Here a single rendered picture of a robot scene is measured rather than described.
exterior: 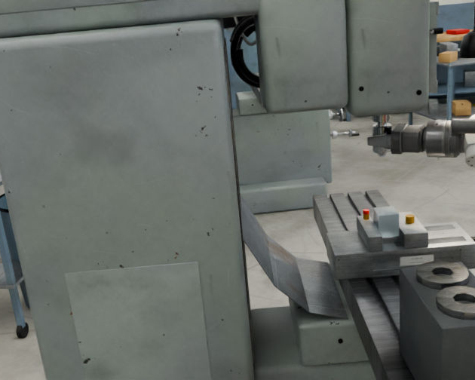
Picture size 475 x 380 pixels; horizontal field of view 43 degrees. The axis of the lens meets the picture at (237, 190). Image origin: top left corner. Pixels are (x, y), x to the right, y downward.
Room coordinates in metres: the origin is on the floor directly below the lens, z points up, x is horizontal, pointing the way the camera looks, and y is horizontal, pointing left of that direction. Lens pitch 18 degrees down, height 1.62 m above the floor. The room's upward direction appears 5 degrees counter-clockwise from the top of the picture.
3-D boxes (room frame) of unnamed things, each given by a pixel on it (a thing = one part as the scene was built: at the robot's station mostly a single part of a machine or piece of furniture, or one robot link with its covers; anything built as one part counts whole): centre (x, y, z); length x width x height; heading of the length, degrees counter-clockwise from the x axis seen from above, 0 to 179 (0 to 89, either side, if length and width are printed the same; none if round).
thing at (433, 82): (1.46, -0.48, 1.44); 0.04 x 0.04 x 0.21; 89
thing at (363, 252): (1.43, -0.40, 0.96); 0.35 x 0.15 x 0.11; 89
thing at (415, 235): (1.43, -0.43, 1.00); 0.15 x 0.06 x 0.04; 179
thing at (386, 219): (1.43, -0.37, 1.02); 0.06 x 0.05 x 0.06; 179
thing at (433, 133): (1.42, -0.45, 1.23); 0.13 x 0.12 x 0.10; 154
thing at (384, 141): (1.43, -0.36, 1.23); 0.06 x 0.02 x 0.03; 64
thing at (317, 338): (1.46, -0.37, 0.77); 0.50 x 0.35 x 0.12; 89
